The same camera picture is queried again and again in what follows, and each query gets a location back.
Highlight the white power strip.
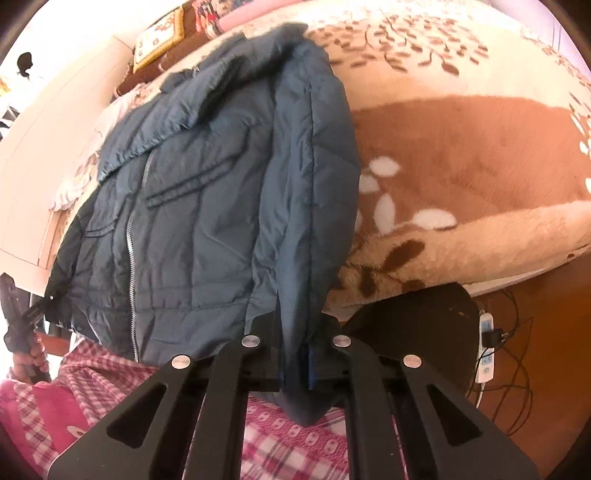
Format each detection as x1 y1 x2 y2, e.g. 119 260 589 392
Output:
473 310 498 384

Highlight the pink plaid pajamas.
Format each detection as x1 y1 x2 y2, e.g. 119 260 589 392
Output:
0 339 407 480

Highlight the dark blue quilted jacket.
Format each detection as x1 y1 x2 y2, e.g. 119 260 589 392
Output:
44 22 362 428

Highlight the light floral cloth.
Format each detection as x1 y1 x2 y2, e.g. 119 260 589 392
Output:
51 85 162 213

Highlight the black cable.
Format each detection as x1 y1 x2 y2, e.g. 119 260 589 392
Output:
462 286 539 437

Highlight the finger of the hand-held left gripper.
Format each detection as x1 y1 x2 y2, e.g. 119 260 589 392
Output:
21 294 58 326

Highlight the colourful cartoon print pillow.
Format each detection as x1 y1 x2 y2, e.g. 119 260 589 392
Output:
185 0 232 40

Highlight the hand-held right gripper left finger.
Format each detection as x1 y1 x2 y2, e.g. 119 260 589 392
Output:
48 314 283 480

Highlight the dark brown striped blanket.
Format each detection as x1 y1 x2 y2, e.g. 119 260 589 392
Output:
113 9 222 97

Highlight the pink grey striped pillow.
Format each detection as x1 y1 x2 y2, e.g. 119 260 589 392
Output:
217 11 278 34

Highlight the white bed headboard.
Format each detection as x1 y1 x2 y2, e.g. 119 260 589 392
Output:
0 37 139 268

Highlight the brown leaf-pattern fleece blanket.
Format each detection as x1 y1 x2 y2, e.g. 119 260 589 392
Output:
305 0 591 319

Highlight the yellow embroidered pillow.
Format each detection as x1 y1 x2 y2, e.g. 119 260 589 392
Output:
131 7 185 72

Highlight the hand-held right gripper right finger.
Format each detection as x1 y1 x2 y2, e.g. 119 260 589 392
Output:
307 316 541 480

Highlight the black stool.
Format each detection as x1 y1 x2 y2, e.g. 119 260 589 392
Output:
342 281 481 398

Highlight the person's left hand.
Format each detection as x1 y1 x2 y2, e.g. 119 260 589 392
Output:
7 331 51 385

